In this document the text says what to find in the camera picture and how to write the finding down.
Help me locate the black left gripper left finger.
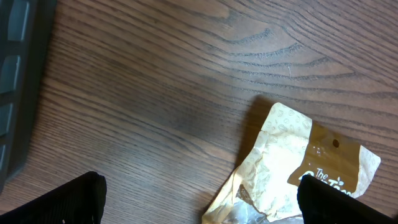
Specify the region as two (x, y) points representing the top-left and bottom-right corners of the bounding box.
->
(1, 171), (107, 224)

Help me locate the brown patterned snack bag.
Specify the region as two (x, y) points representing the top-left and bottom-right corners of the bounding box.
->
(201, 103), (381, 223)

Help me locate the dark grey plastic basket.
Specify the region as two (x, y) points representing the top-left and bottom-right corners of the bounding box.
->
(1, 0), (57, 187)

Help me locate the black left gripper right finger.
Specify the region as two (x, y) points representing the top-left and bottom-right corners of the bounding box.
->
(297, 175), (397, 224)

